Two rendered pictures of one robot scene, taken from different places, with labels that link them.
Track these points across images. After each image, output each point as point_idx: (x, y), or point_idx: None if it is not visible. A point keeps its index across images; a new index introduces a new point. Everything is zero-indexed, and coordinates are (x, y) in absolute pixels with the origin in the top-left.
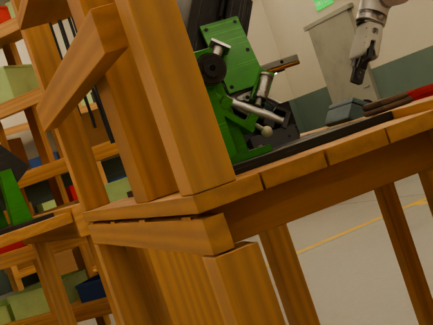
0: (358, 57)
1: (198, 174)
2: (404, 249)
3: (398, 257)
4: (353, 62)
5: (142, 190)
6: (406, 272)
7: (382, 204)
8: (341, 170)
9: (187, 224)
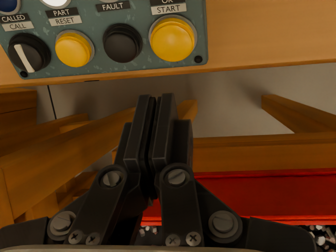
0: (99, 245)
1: None
2: (293, 115)
3: (306, 107)
4: (195, 213)
5: None
6: (293, 105)
7: (330, 119)
8: None
9: None
